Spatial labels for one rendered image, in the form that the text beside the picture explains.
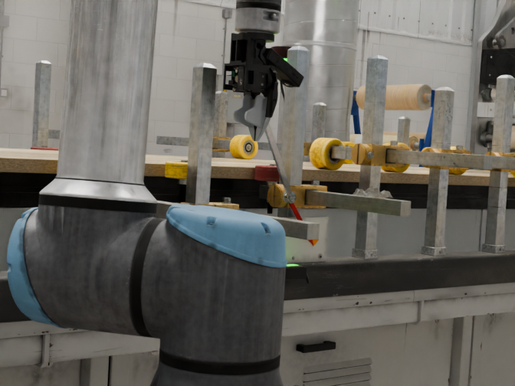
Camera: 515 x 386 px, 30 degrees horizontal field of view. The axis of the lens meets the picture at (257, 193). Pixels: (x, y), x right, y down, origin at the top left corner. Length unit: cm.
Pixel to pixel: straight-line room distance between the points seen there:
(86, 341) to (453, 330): 142
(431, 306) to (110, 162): 146
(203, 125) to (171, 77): 830
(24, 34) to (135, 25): 831
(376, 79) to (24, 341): 101
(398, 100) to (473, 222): 651
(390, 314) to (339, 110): 380
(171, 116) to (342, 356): 775
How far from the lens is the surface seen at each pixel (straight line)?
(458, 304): 261
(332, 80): 608
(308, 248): 213
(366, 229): 227
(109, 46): 121
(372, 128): 226
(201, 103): 193
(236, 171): 220
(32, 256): 121
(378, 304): 235
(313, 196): 209
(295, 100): 209
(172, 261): 114
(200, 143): 193
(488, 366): 315
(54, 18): 966
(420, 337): 286
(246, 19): 191
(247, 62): 190
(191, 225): 113
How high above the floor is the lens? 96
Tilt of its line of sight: 3 degrees down
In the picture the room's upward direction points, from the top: 3 degrees clockwise
